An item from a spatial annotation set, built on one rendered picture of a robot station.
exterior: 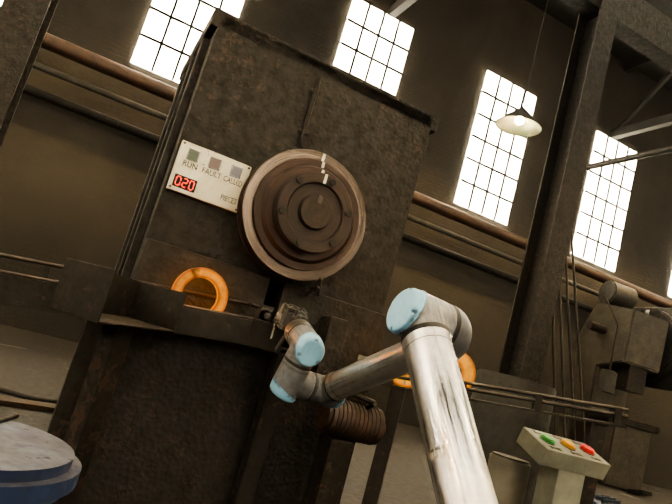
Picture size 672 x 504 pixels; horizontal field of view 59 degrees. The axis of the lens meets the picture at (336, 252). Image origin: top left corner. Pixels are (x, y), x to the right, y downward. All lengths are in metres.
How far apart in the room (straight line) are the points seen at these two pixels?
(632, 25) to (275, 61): 5.87
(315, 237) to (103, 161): 6.34
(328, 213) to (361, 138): 0.49
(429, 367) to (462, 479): 0.25
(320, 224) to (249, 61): 0.69
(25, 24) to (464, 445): 4.23
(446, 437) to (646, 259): 11.93
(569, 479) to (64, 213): 7.09
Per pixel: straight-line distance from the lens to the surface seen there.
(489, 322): 10.36
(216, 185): 2.19
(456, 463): 1.20
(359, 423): 2.07
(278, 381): 1.83
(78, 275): 1.70
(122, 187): 8.19
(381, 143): 2.49
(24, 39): 4.81
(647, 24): 8.00
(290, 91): 2.38
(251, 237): 2.06
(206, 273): 2.04
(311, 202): 2.05
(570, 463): 1.81
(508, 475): 1.89
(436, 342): 1.34
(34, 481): 0.86
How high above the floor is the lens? 0.65
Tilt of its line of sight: 10 degrees up
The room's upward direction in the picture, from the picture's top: 16 degrees clockwise
